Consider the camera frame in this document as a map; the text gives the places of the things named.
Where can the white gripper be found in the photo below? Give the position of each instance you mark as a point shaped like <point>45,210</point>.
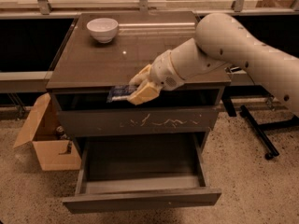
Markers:
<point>162,69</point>

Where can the scratched grey upper drawer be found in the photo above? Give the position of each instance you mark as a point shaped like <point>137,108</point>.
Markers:
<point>90,114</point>

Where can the metal window railing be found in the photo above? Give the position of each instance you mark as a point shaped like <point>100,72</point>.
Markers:
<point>140,0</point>

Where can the white ceramic bowl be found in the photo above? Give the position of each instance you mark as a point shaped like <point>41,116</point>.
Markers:
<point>103,30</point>

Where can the black wheeled stand base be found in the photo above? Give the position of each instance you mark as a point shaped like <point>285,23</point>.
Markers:
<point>260,129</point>

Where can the blue rxbar wrapper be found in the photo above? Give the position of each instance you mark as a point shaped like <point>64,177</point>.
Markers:
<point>120,93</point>

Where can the open cardboard box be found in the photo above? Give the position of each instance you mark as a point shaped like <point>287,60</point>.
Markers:
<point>43,131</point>

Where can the open grey lower drawer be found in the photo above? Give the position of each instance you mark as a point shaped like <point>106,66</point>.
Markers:
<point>140,172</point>

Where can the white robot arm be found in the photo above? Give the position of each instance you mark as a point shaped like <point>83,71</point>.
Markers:
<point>220,40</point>

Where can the grey drawer cabinet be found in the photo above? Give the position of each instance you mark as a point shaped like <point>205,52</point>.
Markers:
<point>87,66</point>

